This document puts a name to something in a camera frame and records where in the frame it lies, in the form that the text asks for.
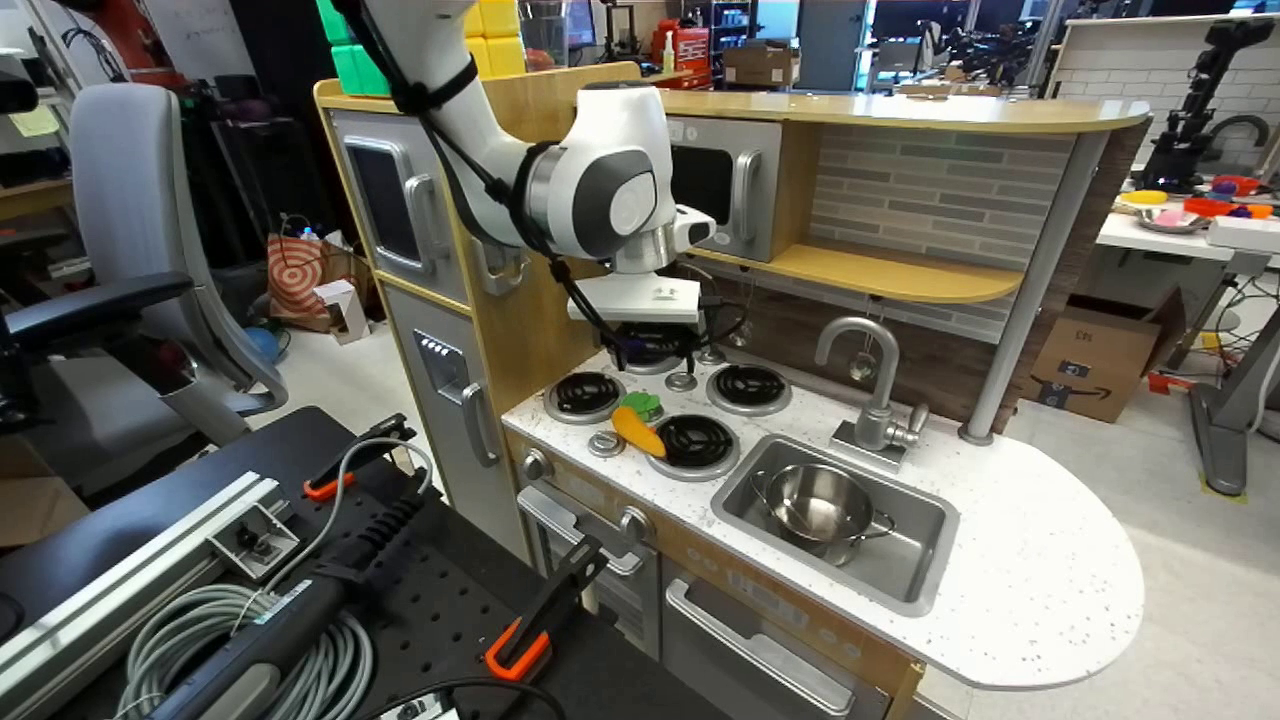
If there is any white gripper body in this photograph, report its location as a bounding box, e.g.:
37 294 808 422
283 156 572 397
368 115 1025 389
572 266 707 335

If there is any black toy stove burner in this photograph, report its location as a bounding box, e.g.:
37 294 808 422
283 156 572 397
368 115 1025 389
543 367 625 429
704 360 794 419
614 324 704 381
647 409 745 485

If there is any orange carrot toy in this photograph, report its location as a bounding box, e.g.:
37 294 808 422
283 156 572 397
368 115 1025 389
607 389 672 465

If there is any grey toy microwave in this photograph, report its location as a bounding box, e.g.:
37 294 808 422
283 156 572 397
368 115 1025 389
664 112 787 262

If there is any wooden toy kitchen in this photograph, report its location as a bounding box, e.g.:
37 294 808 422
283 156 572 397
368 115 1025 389
309 55 1150 720

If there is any silver toy faucet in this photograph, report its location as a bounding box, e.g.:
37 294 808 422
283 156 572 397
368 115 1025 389
810 312 933 465

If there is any silver metal pot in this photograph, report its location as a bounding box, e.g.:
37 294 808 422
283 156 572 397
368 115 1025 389
768 459 896 552

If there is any grey toy sink basin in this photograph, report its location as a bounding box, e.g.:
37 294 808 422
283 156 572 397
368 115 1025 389
707 429 965 618

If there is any green toy block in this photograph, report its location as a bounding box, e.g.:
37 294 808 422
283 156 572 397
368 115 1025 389
310 0 401 100

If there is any orange black bar clamp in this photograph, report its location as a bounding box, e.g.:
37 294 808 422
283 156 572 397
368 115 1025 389
298 409 418 506
480 534 613 686

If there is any black perforated workbench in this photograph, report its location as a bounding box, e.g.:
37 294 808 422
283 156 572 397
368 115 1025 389
0 405 732 720

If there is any orange patterned bag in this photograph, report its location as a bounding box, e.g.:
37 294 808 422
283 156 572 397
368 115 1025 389
260 227 335 335

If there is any brown cardboard box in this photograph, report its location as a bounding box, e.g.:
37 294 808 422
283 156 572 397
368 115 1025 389
1028 288 1188 429

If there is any white side table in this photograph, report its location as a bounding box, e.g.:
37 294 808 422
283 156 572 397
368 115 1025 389
1090 183 1280 500

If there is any grey office chair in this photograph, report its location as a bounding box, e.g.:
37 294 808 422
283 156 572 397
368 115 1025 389
0 76 293 451

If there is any grey toy oven handle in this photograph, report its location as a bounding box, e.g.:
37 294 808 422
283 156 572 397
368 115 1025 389
512 474 650 580

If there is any grey toy fridge handle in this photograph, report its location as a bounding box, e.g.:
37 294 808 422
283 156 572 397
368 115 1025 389
401 172 446 262

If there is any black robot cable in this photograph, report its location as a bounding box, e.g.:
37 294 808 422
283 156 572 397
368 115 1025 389
328 0 632 370

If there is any grey coiled cable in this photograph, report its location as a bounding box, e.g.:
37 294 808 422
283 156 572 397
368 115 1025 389
109 580 379 720

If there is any aluminium extrusion rail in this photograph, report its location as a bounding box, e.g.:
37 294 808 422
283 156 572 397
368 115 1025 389
0 469 287 704

